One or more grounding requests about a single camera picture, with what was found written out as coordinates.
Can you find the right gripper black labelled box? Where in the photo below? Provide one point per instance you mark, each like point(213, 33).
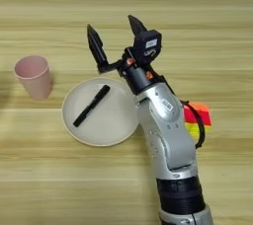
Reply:
point(148, 46)

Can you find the beige round plate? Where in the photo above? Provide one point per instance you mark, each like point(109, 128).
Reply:
point(108, 120)

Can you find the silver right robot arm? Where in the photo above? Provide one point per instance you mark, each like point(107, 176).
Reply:
point(171, 136)

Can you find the black marker pen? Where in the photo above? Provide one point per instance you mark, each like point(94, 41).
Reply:
point(90, 105)

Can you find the pink plastic cup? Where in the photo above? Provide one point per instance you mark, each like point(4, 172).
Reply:
point(33, 74)

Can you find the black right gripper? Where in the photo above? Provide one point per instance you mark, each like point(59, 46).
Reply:
point(138, 76)

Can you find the multicoloured puzzle cube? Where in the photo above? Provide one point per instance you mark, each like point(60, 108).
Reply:
point(191, 117)

